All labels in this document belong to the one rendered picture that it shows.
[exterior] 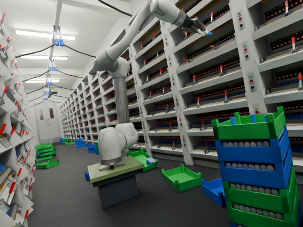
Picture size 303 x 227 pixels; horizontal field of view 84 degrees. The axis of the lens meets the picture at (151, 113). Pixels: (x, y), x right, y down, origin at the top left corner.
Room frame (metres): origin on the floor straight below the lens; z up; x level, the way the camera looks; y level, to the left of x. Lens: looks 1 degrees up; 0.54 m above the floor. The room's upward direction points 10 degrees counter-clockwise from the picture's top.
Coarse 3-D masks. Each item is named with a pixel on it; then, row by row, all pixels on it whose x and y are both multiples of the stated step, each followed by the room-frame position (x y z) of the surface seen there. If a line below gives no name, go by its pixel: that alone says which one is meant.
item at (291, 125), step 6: (288, 102) 1.07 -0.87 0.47; (294, 102) 1.05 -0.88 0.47; (300, 102) 1.02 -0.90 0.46; (288, 108) 1.08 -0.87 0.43; (294, 108) 1.06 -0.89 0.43; (300, 108) 1.04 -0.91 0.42; (288, 114) 1.08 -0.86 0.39; (294, 114) 1.05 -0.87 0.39; (300, 114) 1.02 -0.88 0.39; (288, 120) 1.01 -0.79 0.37; (294, 120) 0.98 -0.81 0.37; (300, 120) 0.96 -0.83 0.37; (288, 126) 0.99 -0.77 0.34; (294, 126) 0.96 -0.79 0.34; (300, 126) 0.94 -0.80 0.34; (288, 132) 0.96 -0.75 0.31; (294, 132) 0.94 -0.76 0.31; (300, 132) 0.92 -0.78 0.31
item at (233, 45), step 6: (234, 42) 1.13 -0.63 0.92; (222, 48) 1.20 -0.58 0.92; (228, 48) 1.18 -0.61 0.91; (234, 48) 1.14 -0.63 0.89; (210, 54) 1.29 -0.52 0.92; (216, 54) 1.26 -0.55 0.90; (198, 60) 1.39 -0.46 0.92; (204, 60) 1.35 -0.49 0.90; (174, 66) 1.61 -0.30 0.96; (186, 66) 1.50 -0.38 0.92; (192, 66) 1.46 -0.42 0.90; (180, 72) 1.58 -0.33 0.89
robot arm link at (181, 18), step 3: (180, 9) 1.00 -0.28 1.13; (180, 12) 0.99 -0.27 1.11; (183, 12) 1.01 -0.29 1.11; (180, 15) 0.99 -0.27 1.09; (183, 15) 1.00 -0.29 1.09; (177, 18) 0.99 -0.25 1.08; (180, 18) 1.00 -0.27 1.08; (183, 18) 1.01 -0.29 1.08; (177, 21) 1.01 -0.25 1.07; (180, 21) 1.01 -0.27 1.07; (183, 21) 1.02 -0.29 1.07; (174, 24) 1.04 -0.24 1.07; (177, 24) 1.04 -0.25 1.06; (180, 24) 1.04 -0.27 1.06
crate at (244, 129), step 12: (216, 120) 0.65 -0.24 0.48; (228, 120) 0.79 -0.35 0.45; (240, 120) 0.87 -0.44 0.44; (276, 120) 0.56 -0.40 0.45; (216, 132) 0.66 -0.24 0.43; (228, 132) 0.63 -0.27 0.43; (240, 132) 0.60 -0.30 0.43; (252, 132) 0.57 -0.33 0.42; (264, 132) 0.55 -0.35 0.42; (276, 132) 0.54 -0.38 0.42
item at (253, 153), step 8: (288, 136) 0.74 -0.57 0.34; (216, 144) 0.66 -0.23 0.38; (272, 144) 0.54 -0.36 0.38; (280, 144) 0.56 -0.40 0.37; (288, 144) 0.71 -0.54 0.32; (224, 152) 0.65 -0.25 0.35; (232, 152) 0.63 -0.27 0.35; (240, 152) 0.61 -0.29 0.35; (248, 152) 0.59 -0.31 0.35; (256, 152) 0.57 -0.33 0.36; (264, 152) 0.56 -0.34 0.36; (272, 152) 0.54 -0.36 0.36; (280, 152) 0.54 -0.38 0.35; (224, 160) 0.65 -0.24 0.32; (232, 160) 0.63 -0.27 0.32; (240, 160) 0.61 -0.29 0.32; (248, 160) 0.59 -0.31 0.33; (256, 160) 0.58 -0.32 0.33; (264, 160) 0.56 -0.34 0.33; (272, 160) 0.54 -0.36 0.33; (280, 160) 0.53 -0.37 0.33
